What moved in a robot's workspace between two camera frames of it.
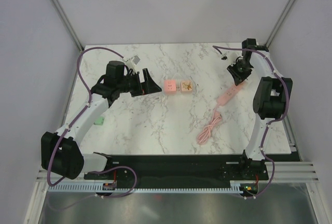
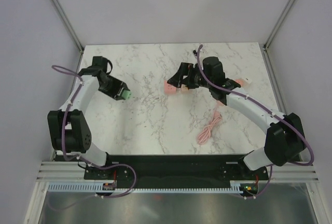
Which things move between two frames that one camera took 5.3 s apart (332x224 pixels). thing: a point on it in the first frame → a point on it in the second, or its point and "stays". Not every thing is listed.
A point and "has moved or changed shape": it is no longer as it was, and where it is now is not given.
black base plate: [179, 168] stays
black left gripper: [146, 88] → [118, 83]
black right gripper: [238, 78] → [185, 70]
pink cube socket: [170, 86] stays
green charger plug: [99, 121] has moved or changed shape
